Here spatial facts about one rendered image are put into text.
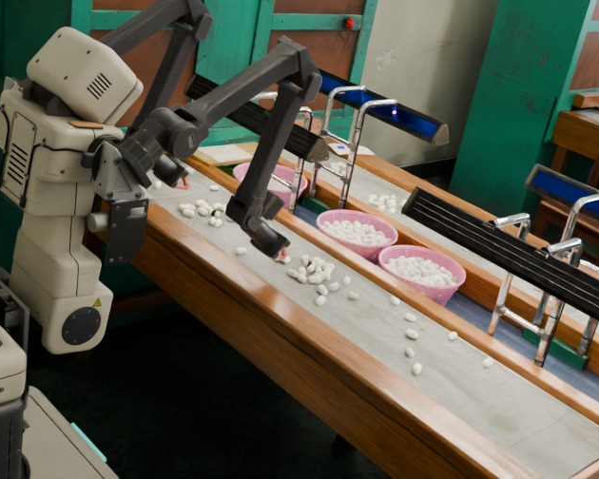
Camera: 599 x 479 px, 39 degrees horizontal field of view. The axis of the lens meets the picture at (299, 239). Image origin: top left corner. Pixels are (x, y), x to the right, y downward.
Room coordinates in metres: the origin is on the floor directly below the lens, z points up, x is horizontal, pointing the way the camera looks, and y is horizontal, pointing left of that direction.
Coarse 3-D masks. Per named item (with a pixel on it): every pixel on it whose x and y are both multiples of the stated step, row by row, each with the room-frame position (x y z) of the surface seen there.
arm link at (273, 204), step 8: (272, 192) 2.05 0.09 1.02; (272, 200) 2.03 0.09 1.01; (280, 200) 2.05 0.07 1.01; (264, 208) 2.01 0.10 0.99; (272, 208) 2.03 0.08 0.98; (280, 208) 2.05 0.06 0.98; (256, 216) 1.96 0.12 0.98; (272, 216) 2.03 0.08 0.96; (248, 224) 1.95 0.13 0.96; (256, 224) 1.97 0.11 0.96
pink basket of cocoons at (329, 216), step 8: (320, 216) 2.57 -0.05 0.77; (328, 216) 2.61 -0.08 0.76; (336, 216) 2.63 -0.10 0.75; (344, 216) 2.65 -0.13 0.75; (352, 216) 2.65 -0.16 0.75; (360, 216) 2.65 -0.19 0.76; (368, 216) 2.65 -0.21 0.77; (320, 224) 2.56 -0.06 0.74; (368, 224) 2.64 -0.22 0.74; (376, 224) 2.63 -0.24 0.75; (384, 224) 2.62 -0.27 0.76; (384, 232) 2.60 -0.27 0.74; (392, 232) 2.57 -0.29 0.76; (336, 240) 2.42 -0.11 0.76; (344, 240) 2.40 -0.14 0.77; (392, 240) 2.54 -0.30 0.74; (352, 248) 2.41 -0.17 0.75; (360, 248) 2.41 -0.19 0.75; (368, 248) 2.41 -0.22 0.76; (376, 248) 2.42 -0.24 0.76; (384, 248) 2.45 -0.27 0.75; (368, 256) 2.42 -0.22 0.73; (376, 264) 2.47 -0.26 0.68
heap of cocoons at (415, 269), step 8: (400, 256) 2.43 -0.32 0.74; (384, 264) 2.34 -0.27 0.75; (392, 264) 2.36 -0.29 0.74; (400, 264) 2.37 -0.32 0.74; (408, 264) 2.39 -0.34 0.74; (416, 264) 2.40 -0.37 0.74; (424, 264) 2.41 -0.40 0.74; (432, 264) 2.42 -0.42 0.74; (400, 272) 2.35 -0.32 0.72; (408, 272) 2.34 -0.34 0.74; (416, 272) 2.35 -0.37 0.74; (424, 272) 2.35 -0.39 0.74; (432, 272) 2.36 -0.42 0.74; (440, 272) 2.39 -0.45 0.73; (448, 272) 2.38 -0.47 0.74; (416, 280) 2.28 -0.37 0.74; (424, 280) 2.29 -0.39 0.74; (432, 280) 2.30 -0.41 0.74; (440, 280) 2.31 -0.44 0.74; (448, 280) 2.32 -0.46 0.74; (416, 288) 2.23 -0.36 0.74
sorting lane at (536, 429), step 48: (192, 192) 2.62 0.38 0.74; (240, 240) 2.32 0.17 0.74; (288, 288) 2.08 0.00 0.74; (384, 336) 1.92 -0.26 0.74; (432, 336) 1.97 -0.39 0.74; (432, 384) 1.74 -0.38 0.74; (480, 384) 1.78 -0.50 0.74; (528, 384) 1.83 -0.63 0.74; (480, 432) 1.58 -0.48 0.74; (528, 432) 1.62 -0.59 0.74; (576, 432) 1.66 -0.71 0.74
